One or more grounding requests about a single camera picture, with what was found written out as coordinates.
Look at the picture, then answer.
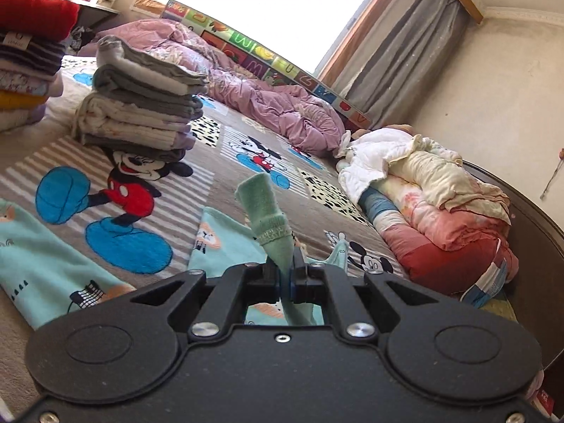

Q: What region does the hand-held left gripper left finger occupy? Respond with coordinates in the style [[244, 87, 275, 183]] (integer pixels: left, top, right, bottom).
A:
[[129, 262, 280, 344]]

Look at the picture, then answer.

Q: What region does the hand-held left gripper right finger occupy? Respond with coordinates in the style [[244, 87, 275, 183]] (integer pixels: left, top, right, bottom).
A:
[[293, 249, 437, 345]]

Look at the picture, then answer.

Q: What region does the stack of folded grey clothes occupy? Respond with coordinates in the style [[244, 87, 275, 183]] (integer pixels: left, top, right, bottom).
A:
[[73, 35, 211, 165]]

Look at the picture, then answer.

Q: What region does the stack of folded colourful clothes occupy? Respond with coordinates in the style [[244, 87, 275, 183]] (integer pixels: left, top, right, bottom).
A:
[[0, 0, 81, 134]]

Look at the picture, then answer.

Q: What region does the cartoon mouse printed blanket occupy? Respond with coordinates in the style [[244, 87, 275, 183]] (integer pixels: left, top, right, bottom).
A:
[[0, 55, 521, 406]]

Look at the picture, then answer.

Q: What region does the pink and red rolled quilt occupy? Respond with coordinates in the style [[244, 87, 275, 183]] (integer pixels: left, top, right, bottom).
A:
[[358, 185, 520, 309]]

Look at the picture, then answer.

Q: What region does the white padded blanket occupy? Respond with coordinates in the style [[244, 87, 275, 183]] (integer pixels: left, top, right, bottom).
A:
[[337, 128, 424, 206]]

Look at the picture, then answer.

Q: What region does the purple quilt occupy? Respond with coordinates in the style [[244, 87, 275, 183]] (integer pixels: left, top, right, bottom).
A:
[[94, 20, 347, 158]]

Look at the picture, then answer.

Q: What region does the cream quilt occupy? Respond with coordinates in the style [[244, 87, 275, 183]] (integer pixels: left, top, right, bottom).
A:
[[390, 139, 513, 225]]

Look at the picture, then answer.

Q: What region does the colourful alphabet play mat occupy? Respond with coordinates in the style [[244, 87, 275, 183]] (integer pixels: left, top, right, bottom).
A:
[[161, 0, 374, 132]]

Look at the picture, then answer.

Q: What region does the grey curtain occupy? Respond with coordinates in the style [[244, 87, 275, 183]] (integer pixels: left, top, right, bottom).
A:
[[317, 0, 471, 119]]

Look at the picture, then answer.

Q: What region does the red box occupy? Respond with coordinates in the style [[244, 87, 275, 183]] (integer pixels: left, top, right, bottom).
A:
[[533, 385, 559, 416]]

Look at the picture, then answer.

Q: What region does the dark wooden bed frame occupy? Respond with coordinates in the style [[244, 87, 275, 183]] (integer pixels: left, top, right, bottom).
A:
[[458, 159, 564, 406]]

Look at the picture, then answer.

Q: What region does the hanging cord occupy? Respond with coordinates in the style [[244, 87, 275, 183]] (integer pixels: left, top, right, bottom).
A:
[[540, 147, 564, 202]]

